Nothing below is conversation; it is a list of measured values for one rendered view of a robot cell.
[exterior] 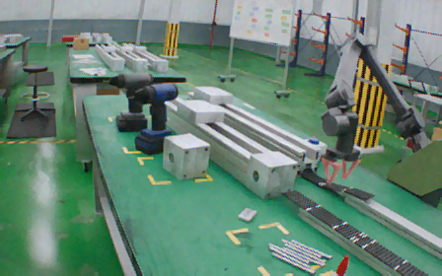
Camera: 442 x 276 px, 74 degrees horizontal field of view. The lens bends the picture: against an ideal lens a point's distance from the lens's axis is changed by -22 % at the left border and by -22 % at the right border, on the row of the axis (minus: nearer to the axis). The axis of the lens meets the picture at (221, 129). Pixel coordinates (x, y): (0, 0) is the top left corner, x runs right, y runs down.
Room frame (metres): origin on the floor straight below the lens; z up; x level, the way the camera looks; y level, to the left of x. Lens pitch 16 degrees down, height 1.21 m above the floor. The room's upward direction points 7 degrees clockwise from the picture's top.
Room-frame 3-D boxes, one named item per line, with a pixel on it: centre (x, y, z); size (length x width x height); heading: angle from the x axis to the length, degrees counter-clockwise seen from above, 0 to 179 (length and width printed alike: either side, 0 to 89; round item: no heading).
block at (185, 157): (1.00, 0.08, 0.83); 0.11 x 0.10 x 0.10; 131
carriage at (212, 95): (1.62, 0.05, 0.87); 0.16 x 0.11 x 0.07; 32
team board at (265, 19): (7.06, -0.52, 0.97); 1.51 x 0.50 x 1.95; 47
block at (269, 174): (0.94, -0.16, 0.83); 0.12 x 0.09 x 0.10; 122
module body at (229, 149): (1.31, 0.08, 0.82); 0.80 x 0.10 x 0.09; 32
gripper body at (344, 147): (0.95, -0.36, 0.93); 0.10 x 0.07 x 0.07; 124
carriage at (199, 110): (1.31, 0.08, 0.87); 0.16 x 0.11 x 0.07; 32
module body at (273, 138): (1.41, -0.08, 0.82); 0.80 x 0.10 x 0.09; 32
